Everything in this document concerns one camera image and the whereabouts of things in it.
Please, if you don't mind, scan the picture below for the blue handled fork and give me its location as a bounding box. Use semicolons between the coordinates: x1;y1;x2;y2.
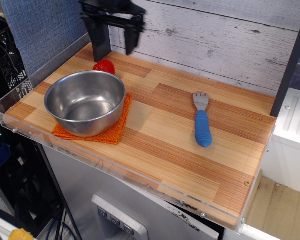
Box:
193;91;213;148

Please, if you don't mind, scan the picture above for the clear acrylic table guard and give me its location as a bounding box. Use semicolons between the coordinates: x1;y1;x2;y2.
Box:
0;43;276;232

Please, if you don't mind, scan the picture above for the white appliance at right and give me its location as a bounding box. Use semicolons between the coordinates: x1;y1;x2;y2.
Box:
260;88;300;192

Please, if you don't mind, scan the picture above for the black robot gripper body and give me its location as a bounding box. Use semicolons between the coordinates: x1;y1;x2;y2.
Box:
79;0;146;33

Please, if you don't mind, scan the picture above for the red toy strawberry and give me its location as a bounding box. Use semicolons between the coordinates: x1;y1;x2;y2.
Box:
92;60;116;75

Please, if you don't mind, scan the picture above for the dark grey left post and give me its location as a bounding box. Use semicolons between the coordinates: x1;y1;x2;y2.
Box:
92;25;112;62

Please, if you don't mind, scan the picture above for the dark grey post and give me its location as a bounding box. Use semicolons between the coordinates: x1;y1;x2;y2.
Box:
92;25;112;62
270;30;300;118

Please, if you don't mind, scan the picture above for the stainless steel cabinet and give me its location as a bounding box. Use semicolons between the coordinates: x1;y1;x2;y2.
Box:
43;146;224;240

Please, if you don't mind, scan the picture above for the black plastic crate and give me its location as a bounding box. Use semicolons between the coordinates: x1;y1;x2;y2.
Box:
0;16;34;98

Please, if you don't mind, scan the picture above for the stainless steel bowl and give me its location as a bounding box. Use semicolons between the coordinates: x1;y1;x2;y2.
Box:
44;70;127;137

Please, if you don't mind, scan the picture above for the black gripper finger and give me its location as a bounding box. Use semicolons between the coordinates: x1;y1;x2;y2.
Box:
82;15;108;47
124;15;145;56

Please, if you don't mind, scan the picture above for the orange knitted cloth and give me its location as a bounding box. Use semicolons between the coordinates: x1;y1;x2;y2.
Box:
52;93;133;145

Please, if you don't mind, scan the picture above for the dark grey right post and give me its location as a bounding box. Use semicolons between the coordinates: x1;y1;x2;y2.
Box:
270;30;300;118

